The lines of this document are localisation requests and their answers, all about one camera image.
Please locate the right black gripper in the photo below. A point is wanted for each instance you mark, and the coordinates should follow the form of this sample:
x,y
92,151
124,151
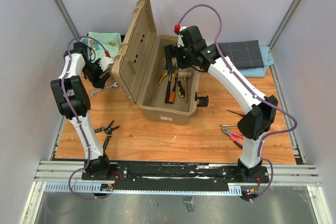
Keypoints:
x,y
172,50

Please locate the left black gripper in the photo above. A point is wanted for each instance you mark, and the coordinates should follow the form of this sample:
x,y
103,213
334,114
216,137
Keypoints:
x,y
96,81

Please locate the silver open-end wrench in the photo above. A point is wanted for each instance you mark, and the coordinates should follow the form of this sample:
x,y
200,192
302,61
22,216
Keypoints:
x,y
114,85

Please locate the yellow black handled pliers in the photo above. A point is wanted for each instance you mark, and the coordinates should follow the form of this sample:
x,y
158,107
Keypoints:
x,y
165,78

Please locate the wooden handle tool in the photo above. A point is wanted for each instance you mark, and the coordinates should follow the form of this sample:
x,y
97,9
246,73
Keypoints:
x,y
185,76

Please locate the tan plastic tool box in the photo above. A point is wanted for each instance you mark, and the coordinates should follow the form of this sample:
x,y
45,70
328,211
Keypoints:
x,y
139,65

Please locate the orange handled black screwdriver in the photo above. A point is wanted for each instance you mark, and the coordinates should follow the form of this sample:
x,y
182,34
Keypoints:
x,y
173,92

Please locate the small claw hammer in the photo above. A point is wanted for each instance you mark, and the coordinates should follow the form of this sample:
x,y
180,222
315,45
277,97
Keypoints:
x,y
168,89

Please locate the red black thin screwdriver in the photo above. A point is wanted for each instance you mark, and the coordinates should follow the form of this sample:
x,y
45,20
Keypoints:
x,y
240,114

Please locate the black yellow handled screwdriver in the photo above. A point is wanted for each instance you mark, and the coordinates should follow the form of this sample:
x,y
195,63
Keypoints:
x,y
180,88

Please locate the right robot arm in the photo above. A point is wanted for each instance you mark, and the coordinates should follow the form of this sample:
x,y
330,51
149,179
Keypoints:
x,y
191,50

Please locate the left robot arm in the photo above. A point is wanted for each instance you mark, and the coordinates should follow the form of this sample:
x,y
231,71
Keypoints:
x,y
73,102

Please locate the green cartoon print cloth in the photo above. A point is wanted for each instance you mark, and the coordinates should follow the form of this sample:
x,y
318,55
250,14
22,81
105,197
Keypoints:
x,y
111,42

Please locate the dark grey checked cloth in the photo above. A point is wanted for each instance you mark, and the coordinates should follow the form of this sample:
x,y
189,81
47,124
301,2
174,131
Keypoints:
x,y
244,55

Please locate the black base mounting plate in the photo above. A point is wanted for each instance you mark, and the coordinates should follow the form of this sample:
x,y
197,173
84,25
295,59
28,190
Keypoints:
x,y
176,176

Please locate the light blue folded cloth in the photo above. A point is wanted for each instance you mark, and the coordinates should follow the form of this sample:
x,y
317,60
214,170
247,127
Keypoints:
x,y
260,72

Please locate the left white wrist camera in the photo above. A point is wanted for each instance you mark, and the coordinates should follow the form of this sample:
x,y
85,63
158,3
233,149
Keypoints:
x,y
106,63

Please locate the blue slotted cable duct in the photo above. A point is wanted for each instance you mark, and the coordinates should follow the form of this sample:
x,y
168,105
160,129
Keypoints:
x,y
100,188

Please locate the red handled pliers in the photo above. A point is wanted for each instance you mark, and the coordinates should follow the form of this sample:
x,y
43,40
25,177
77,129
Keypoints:
x,y
234,136

